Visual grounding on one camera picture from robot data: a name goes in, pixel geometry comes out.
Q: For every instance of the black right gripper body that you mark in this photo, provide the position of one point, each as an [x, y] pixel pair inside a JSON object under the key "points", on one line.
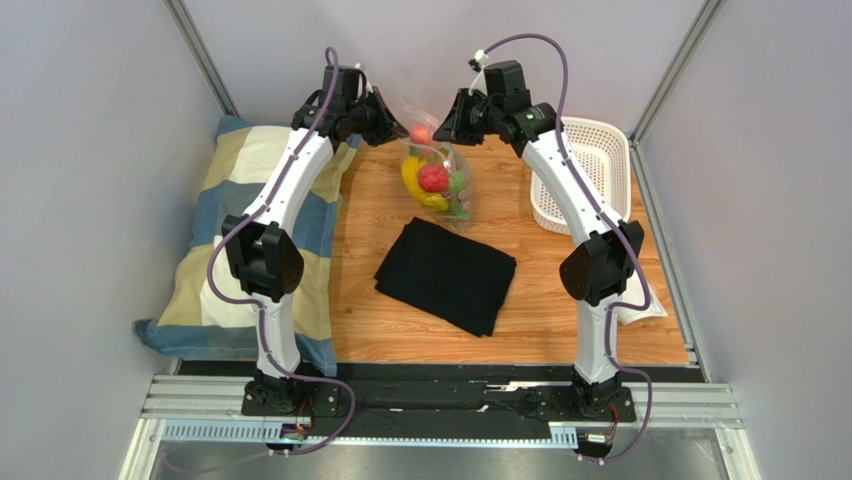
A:
{"points": [[462, 118]]}

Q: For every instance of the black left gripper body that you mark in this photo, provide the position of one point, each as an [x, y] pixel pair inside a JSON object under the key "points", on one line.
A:
{"points": [[368, 118]]}

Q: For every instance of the fake peach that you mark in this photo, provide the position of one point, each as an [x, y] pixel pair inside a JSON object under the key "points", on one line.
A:
{"points": [[421, 134]]}

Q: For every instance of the fake yellow bananas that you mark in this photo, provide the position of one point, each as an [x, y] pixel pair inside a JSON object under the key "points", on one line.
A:
{"points": [[409, 174]]}

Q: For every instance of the clear zip top bag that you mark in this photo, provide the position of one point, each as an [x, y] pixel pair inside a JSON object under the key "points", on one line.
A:
{"points": [[442, 153]]}

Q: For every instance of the fake red strawberry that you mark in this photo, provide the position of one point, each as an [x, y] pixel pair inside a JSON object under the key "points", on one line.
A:
{"points": [[433, 178]]}

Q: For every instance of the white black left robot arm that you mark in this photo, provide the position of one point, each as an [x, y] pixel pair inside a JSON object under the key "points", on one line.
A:
{"points": [[261, 253]]}

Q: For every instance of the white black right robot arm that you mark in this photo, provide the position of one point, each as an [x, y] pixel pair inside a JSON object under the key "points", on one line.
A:
{"points": [[606, 248]]}

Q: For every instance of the fake green cucumber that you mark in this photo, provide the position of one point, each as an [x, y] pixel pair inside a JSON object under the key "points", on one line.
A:
{"points": [[459, 198]]}

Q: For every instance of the white perforated plastic basket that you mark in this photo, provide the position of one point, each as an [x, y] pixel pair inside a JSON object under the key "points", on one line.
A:
{"points": [[603, 152]]}

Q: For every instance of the folded black cloth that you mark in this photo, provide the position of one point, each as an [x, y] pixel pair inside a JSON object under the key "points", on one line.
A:
{"points": [[459, 280]]}

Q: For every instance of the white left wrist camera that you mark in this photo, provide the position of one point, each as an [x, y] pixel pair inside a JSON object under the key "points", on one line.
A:
{"points": [[365, 87]]}

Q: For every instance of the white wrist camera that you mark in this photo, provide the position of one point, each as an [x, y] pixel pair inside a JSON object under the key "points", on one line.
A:
{"points": [[478, 63], [365, 87]]}

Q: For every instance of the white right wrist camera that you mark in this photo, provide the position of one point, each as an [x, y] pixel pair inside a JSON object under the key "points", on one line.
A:
{"points": [[478, 63]]}

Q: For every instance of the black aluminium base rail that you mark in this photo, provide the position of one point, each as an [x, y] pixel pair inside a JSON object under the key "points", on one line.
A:
{"points": [[441, 406]]}

